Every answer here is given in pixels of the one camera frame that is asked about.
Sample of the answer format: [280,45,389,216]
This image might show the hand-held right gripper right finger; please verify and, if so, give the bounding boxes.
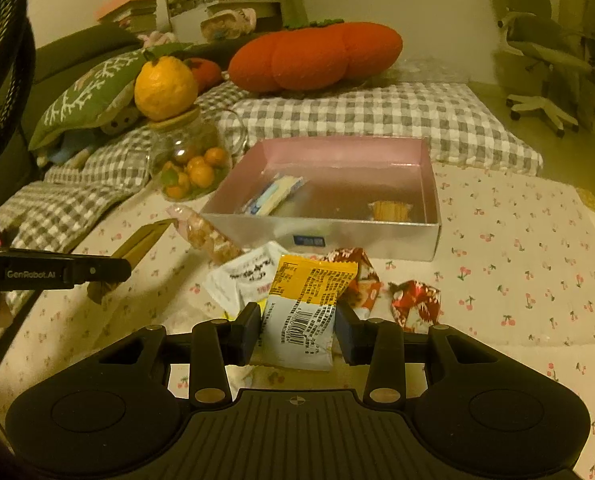
[335,304,503,407]

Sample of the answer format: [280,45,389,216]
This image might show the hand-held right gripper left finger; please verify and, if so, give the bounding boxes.
[98,301,263,408]

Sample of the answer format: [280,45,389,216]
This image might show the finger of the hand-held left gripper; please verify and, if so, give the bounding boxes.
[74,255,134,287]

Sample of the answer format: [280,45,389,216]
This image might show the yellow and white snack packet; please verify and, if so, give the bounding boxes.
[260,254,361,372]

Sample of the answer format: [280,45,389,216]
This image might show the red snack packet white print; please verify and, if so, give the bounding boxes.
[388,280,444,335]

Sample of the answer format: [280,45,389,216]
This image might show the clear bag of snacks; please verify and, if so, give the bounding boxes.
[166,204,244,264]

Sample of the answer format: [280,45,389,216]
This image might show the pink cardboard box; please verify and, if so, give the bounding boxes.
[199,137,443,262]

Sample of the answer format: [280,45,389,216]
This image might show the long gold box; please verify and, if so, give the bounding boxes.
[86,219,172,305]

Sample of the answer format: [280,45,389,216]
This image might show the red patterned snack packet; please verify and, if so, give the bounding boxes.
[322,247,383,320]

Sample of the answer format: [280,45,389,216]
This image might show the blue and white snack packet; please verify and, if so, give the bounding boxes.
[238,172,309,217]

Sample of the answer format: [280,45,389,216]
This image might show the glass jar of small oranges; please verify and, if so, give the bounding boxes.
[148,105,248,201]

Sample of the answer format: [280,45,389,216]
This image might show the small bear plush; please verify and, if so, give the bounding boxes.
[100,107,141,136]

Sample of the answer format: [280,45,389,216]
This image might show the green pillow white pattern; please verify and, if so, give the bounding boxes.
[28,50,148,151]

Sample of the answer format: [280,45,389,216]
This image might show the cherry print sheet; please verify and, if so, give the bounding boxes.
[0,162,595,480]

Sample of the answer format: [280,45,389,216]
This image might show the large orange citrus fruit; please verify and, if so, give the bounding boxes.
[134,55,199,122]

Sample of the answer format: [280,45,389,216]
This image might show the small orange plush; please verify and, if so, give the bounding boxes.
[185,57,223,93]

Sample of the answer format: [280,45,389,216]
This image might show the grey checkered blanket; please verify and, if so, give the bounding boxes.
[0,80,545,306]

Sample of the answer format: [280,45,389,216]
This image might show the dark green sofa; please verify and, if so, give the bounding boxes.
[0,25,143,181]

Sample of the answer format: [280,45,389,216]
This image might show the small pink plush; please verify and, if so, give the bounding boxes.
[138,30,178,48]

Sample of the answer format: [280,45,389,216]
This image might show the white bookshelf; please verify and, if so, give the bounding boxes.
[160,0,283,43]

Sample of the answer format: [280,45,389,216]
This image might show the stack of books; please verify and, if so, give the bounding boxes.
[95,0,158,36]

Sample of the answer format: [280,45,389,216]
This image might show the pink plush toy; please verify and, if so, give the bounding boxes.
[200,7,258,41]

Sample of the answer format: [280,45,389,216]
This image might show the red pumpkin cushion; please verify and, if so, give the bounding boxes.
[228,22,403,93]

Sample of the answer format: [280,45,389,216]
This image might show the white office chair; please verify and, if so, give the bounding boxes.
[492,0,595,138]

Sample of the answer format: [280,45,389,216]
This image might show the black braided cable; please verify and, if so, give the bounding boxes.
[0,0,37,181]

